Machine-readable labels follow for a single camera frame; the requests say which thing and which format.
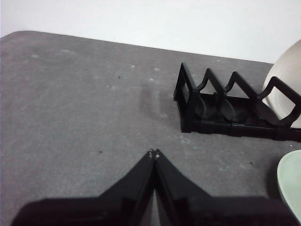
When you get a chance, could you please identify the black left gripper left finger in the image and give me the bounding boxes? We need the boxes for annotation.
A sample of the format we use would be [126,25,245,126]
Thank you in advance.
[10,148,155,226]

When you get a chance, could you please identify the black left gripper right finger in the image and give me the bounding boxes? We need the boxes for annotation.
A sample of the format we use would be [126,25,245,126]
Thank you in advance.
[154,148,301,226]

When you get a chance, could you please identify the green plate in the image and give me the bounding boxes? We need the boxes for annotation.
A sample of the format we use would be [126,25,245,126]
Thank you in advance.
[277,149,301,224]

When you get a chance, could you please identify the black plate rack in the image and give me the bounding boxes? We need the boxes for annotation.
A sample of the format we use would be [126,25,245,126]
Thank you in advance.
[173,62,301,142]

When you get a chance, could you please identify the cream white plate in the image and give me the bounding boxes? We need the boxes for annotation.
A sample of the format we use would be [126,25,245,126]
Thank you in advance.
[262,39,301,129]

